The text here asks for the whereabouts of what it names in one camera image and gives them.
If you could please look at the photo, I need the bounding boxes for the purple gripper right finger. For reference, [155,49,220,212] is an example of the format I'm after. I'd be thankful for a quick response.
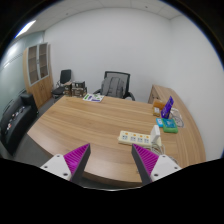
[131,143,182,186]

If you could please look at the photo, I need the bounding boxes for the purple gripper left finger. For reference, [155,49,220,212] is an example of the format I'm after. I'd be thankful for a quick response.
[40,143,92,184]

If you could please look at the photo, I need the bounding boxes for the white charger plug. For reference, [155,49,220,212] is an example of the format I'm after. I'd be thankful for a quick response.
[150,125,160,144]

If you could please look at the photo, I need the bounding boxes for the white power strip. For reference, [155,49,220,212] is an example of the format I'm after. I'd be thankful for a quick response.
[118,131,151,146]

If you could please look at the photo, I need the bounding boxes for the blue small box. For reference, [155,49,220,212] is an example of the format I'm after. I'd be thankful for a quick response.
[156,118,163,127]

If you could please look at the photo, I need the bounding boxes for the green box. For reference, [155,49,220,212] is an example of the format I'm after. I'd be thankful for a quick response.
[162,119,178,133]

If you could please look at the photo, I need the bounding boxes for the brown cardboard box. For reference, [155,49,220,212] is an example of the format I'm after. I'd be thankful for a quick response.
[153,99,165,117]

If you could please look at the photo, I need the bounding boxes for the green white leaflet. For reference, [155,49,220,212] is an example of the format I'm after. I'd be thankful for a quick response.
[83,93,104,102]

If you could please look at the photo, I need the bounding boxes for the wooden side cabinet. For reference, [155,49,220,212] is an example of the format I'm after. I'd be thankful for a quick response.
[147,84,178,105]

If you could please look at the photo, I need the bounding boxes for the dark stacked boxes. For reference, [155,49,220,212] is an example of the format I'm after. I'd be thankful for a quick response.
[64,81,87,97]

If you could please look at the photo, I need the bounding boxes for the black leather sofa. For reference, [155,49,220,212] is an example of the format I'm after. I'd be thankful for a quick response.
[0,93,38,156]

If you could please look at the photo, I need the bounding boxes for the grey backpack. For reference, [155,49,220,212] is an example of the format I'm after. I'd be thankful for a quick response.
[101,77,124,98]

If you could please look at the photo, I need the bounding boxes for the black mesh office chair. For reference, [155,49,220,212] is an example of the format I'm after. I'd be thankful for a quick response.
[95,71,135,100]

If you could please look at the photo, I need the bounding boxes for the black side chair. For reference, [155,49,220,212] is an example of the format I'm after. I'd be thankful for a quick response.
[51,69,71,99]

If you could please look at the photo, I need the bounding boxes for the wooden glass-door cabinet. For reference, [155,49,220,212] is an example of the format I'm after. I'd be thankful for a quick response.
[23,43,53,108]

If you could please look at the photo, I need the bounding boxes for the ceiling light strip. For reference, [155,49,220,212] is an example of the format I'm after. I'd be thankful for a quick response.
[14,20,36,39]

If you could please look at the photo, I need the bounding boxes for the white charger cable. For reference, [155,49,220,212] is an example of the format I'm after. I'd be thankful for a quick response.
[148,142,175,162]

